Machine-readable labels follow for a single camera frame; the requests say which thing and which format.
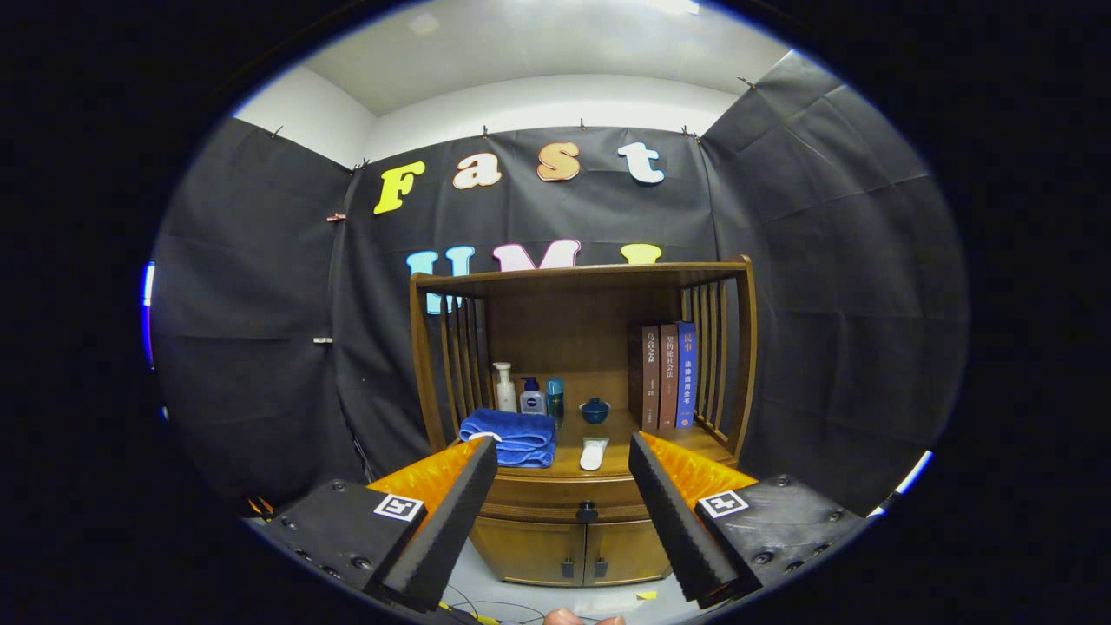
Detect thin floor cable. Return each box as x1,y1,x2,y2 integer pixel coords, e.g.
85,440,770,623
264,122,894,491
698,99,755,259
438,582,556,625

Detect blue book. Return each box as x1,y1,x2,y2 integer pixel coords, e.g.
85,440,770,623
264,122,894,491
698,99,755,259
674,321,698,430

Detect wooden drawer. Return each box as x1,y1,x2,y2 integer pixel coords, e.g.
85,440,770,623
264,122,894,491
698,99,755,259
480,476,649,523

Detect blue folded towel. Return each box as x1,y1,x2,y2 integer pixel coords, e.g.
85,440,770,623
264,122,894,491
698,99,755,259
458,408,557,469

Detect black backdrop cloth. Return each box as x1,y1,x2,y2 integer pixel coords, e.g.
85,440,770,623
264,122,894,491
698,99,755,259
149,50,969,517

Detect dark brown book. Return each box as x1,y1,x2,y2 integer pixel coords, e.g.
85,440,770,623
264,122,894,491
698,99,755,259
628,326,662,430

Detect wooden countertop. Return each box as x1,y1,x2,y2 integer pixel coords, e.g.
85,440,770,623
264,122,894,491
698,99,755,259
451,406,739,480

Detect wooden cabinet door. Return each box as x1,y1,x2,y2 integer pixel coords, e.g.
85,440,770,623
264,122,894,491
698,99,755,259
583,521,674,586
469,516,588,588

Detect reddish brown book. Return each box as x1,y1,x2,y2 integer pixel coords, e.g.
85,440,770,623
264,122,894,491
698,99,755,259
658,324,680,431

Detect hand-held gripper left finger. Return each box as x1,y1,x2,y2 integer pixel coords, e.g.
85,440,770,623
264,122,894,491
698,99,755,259
260,436,499,613

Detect wooden cabinet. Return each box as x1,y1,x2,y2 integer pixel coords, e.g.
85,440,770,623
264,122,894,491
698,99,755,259
409,254,759,588

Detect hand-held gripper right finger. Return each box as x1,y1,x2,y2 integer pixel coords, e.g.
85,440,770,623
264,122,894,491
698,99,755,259
628,431,871,609

